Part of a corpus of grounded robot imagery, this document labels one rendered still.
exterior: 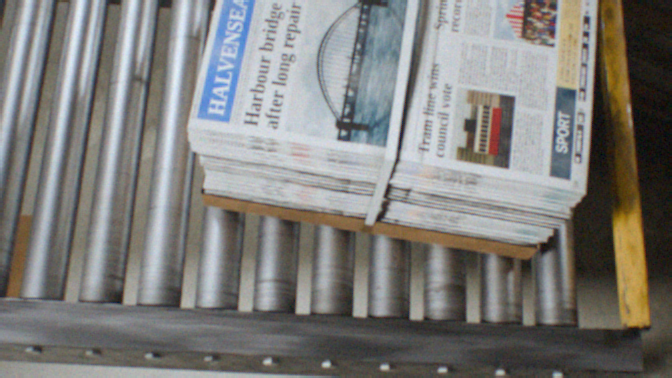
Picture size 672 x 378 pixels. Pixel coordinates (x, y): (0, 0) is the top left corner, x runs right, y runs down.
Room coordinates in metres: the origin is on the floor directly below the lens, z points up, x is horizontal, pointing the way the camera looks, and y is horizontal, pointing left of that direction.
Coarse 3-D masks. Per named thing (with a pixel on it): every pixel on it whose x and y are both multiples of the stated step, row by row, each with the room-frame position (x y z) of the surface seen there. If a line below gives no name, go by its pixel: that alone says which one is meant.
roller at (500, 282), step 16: (480, 256) 0.34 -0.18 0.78; (496, 256) 0.34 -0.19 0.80; (480, 272) 0.32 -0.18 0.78; (496, 272) 0.32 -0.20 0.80; (512, 272) 0.32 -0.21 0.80; (480, 288) 0.30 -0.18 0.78; (496, 288) 0.30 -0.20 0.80; (512, 288) 0.30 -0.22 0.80; (480, 304) 0.28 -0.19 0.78; (496, 304) 0.28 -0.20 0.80; (512, 304) 0.29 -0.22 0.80; (480, 320) 0.26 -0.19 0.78; (496, 320) 0.26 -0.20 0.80; (512, 320) 0.27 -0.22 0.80
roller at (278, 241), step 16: (272, 224) 0.32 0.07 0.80; (288, 224) 0.33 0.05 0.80; (272, 240) 0.30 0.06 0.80; (288, 240) 0.31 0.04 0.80; (256, 256) 0.29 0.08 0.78; (272, 256) 0.29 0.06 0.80; (288, 256) 0.29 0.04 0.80; (256, 272) 0.27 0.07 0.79; (272, 272) 0.27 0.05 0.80; (288, 272) 0.27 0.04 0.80; (256, 288) 0.25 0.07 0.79; (272, 288) 0.25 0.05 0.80; (288, 288) 0.25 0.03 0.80; (256, 304) 0.23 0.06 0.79; (272, 304) 0.23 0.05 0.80; (288, 304) 0.24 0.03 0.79
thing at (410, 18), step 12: (408, 0) 0.49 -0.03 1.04; (408, 12) 0.48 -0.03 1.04; (408, 24) 0.47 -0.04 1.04; (408, 36) 0.45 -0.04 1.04; (408, 48) 0.44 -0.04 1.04; (408, 60) 0.43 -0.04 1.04; (396, 84) 0.40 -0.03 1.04; (396, 96) 0.39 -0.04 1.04; (396, 108) 0.38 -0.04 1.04; (396, 120) 0.37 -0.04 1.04; (396, 132) 0.36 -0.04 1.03; (396, 144) 0.34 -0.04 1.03
